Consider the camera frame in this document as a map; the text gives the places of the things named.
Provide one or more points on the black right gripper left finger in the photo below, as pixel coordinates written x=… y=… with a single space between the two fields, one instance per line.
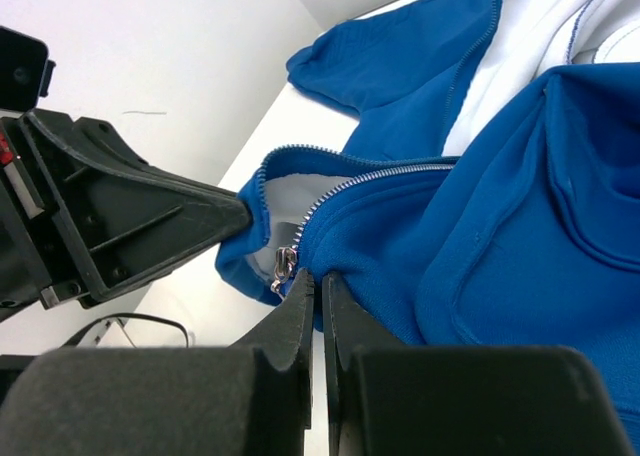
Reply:
x=250 y=398

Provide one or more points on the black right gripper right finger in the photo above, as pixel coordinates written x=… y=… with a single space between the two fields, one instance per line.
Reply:
x=388 y=398

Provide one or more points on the blue zip-up jacket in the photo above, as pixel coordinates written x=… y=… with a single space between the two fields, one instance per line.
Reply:
x=490 y=192

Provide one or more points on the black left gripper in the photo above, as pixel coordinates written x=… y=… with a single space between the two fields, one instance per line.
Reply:
x=83 y=217

